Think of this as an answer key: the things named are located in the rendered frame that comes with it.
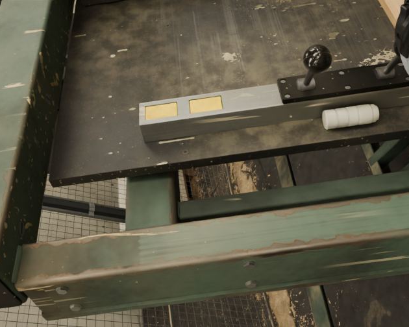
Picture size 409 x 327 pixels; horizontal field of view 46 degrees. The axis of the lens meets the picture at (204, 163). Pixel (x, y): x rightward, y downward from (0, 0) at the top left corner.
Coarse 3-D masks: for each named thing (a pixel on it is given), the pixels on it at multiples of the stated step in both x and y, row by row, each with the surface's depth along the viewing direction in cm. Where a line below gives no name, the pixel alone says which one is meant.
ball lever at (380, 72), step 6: (396, 48) 62; (396, 54) 66; (396, 60) 67; (384, 66) 73; (390, 66) 69; (378, 72) 72; (384, 72) 72; (390, 72) 72; (378, 78) 72; (384, 78) 72
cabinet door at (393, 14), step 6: (378, 0) 93; (384, 0) 90; (390, 0) 90; (396, 0) 90; (402, 0) 90; (384, 6) 91; (390, 6) 89; (396, 6) 88; (390, 12) 88; (396, 12) 87; (390, 18) 89; (396, 18) 86
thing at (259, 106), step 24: (192, 96) 76; (216, 96) 76; (240, 96) 75; (264, 96) 74; (360, 96) 73; (384, 96) 73; (408, 96) 74; (144, 120) 74; (168, 120) 73; (192, 120) 74; (216, 120) 74; (240, 120) 74; (264, 120) 75; (288, 120) 75
